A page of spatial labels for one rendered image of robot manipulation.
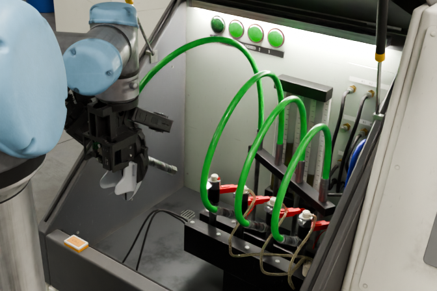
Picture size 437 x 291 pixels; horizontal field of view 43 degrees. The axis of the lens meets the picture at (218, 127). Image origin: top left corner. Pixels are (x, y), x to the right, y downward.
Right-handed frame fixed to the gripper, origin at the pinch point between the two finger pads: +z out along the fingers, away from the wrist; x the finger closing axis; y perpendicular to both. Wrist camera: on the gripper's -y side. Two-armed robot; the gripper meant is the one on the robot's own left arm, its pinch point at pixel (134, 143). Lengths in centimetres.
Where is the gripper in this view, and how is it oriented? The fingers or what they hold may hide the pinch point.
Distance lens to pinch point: 123.9
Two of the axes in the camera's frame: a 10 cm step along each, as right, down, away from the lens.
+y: -6.6, 7.5, -0.6
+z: 6.8, 6.3, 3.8
